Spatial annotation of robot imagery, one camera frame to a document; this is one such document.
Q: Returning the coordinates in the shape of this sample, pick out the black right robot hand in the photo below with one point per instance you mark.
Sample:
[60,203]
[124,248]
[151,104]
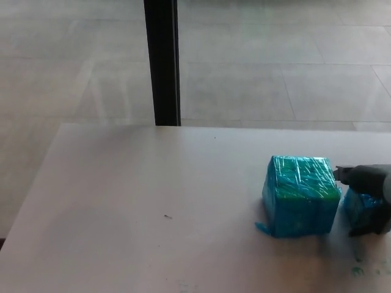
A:
[371,180]

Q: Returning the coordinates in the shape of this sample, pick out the small blue cube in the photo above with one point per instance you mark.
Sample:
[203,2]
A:
[354,207]

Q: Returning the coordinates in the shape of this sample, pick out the large blue wrapped cube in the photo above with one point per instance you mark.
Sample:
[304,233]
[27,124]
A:
[302,204]

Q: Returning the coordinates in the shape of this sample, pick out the black window frame post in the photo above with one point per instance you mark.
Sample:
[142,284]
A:
[163,61]

